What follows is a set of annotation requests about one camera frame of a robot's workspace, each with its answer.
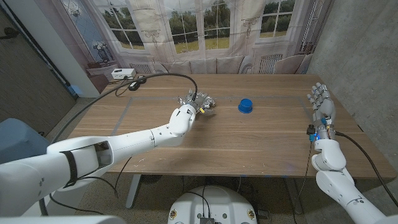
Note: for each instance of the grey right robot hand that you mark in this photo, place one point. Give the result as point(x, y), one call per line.
point(325, 107)

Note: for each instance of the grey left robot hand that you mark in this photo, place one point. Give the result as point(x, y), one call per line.
point(194, 101)

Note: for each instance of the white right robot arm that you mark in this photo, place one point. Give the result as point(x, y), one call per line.
point(339, 186)

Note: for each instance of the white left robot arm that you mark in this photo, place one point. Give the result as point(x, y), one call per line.
point(133, 143)

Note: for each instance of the blue plastic cup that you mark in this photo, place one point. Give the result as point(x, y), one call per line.
point(245, 105)

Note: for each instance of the printed window scene backdrop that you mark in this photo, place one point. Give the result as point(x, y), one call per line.
point(186, 31)

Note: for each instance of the white power strip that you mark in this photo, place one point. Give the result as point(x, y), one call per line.
point(122, 73)

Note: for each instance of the grey table leg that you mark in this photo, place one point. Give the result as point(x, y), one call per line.
point(133, 189)
point(293, 196)

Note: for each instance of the white robot torso base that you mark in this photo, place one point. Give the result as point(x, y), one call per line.
point(213, 205)

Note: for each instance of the blue upholstered chair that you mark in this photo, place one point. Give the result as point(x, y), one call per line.
point(18, 140)

